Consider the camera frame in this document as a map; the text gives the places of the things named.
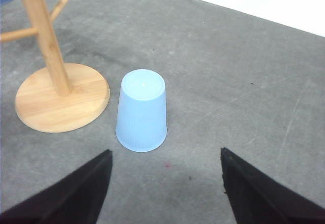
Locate wooden cup rack stand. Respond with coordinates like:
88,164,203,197
0,0,110,133

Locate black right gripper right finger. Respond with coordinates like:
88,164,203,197
220,147,325,224

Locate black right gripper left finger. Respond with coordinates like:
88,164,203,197
0,149,113,224

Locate light blue ribbed plastic cup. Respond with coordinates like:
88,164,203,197
115,69,167,152

